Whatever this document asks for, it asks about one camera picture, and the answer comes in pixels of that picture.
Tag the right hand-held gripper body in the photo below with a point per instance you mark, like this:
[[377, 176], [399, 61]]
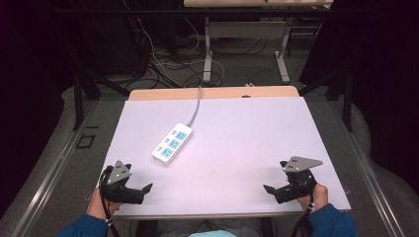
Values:
[[298, 184]]

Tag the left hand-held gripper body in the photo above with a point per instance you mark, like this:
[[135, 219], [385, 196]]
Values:
[[119, 184]]

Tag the person's right hand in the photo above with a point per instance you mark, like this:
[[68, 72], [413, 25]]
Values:
[[319, 196]]

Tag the person's left hand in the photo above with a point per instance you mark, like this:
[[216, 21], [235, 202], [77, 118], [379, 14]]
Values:
[[99, 207]]

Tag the white board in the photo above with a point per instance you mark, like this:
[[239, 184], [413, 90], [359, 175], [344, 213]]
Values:
[[237, 154]]

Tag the white power strip blue sockets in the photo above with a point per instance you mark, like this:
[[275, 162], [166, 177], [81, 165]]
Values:
[[172, 144]]

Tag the light blue cloth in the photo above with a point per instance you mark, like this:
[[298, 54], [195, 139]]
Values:
[[212, 234]]

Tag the black metal stand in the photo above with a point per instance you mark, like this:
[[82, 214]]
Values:
[[342, 89], [79, 98]]

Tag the wooden table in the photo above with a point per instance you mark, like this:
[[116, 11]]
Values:
[[214, 93]]

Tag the white desk with metal legs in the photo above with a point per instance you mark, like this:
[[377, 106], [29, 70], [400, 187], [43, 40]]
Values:
[[247, 29]]

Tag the aluminium floor rail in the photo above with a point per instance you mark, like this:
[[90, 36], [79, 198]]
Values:
[[369, 177], [49, 179]]

